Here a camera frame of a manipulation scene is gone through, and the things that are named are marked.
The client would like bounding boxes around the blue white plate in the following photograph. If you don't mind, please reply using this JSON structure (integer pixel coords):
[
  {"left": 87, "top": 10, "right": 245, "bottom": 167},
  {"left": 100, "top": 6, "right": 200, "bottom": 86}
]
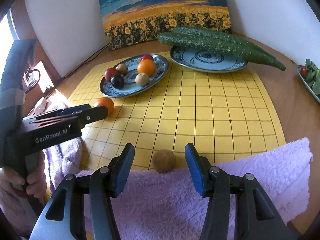
[
  {"left": 170, "top": 47, "right": 247, "bottom": 73},
  {"left": 99, "top": 54, "right": 169, "bottom": 98}
]

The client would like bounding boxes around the yellow go board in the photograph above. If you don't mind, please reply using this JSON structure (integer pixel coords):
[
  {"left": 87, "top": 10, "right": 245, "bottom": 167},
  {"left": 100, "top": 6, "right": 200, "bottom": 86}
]
[{"left": 81, "top": 62, "right": 285, "bottom": 170}]

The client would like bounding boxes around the tan round fruit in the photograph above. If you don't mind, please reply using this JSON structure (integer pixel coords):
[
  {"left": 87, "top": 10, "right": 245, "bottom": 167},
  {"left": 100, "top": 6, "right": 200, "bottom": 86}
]
[{"left": 116, "top": 63, "right": 128, "bottom": 75}]

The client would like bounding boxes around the dark plum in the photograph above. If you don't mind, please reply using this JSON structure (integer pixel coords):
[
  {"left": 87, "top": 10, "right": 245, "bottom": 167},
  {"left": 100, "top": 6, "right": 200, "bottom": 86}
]
[{"left": 110, "top": 74, "right": 125, "bottom": 89}]

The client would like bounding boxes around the front green cucumber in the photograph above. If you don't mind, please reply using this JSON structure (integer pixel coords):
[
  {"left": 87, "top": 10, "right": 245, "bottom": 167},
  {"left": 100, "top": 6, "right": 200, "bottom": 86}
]
[{"left": 158, "top": 33, "right": 286, "bottom": 71}]

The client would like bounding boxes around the smaller orange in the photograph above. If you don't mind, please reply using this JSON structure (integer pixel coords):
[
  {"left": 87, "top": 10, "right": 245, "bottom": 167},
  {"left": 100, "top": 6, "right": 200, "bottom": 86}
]
[{"left": 94, "top": 97, "right": 114, "bottom": 115}]

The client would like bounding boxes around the large orange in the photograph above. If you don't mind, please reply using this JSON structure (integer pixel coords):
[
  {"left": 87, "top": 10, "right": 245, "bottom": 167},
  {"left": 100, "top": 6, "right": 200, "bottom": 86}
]
[{"left": 137, "top": 59, "right": 156, "bottom": 76}]

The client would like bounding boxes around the person's left hand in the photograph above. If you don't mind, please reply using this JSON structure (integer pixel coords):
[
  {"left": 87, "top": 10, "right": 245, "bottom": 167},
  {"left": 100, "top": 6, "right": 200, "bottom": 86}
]
[{"left": 1, "top": 151, "right": 47, "bottom": 198}]

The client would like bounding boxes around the sunflower field painting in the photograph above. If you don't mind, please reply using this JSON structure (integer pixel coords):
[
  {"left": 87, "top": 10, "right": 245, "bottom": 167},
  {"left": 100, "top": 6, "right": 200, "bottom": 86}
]
[{"left": 99, "top": 0, "right": 231, "bottom": 51}]

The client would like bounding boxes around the green cucumber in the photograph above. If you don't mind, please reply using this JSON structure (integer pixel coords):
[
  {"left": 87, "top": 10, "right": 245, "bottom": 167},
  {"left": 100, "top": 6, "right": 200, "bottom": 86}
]
[
  {"left": 158, "top": 33, "right": 286, "bottom": 71},
  {"left": 172, "top": 27, "right": 275, "bottom": 59}
]

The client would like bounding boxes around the blue white plate right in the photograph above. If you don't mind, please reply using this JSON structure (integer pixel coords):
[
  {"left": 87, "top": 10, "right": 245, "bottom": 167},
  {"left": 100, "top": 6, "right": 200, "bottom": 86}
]
[{"left": 170, "top": 47, "right": 247, "bottom": 73}]

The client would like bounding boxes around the brown walnut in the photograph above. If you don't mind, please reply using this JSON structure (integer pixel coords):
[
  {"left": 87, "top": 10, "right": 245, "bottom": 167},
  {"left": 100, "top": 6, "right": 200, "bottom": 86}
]
[{"left": 152, "top": 149, "right": 176, "bottom": 173}]

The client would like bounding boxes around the rear green cucumber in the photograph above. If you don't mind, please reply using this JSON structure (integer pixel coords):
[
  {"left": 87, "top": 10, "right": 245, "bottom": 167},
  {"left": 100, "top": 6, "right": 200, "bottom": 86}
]
[{"left": 172, "top": 27, "right": 275, "bottom": 59}]

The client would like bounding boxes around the small dark red apple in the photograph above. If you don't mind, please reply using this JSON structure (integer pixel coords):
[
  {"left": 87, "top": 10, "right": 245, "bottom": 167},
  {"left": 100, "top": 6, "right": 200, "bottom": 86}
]
[{"left": 104, "top": 68, "right": 119, "bottom": 82}]

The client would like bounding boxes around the beige round fruit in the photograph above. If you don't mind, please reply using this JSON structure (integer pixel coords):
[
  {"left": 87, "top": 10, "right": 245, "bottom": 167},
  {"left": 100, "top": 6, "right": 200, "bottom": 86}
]
[{"left": 135, "top": 73, "right": 150, "bottom": 87}]

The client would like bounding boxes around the salad dish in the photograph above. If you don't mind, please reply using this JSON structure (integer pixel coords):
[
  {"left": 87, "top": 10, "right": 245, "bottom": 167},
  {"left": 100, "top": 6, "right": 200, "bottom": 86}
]
[{"left": 297, "top": 59, "right": 320, "bottom": 103}]

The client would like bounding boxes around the black cable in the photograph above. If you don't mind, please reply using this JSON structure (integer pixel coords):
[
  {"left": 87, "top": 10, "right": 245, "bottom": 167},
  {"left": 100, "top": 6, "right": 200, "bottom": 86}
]
[{"left": 43, "top": 43, "right": 111, "bottom": 98}]

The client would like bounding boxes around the blue white plate left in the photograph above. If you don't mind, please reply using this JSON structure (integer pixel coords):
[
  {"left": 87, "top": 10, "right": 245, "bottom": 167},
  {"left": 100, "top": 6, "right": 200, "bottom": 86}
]
[{"left": 99, "top": 54, "right": 169, "bottom": 98}]

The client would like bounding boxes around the pink fluffy towel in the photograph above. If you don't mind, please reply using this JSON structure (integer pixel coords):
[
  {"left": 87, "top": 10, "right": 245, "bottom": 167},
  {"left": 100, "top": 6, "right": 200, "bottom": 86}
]
[{"left": 1, "top": 138, "right": 312, "bottom": 239}]

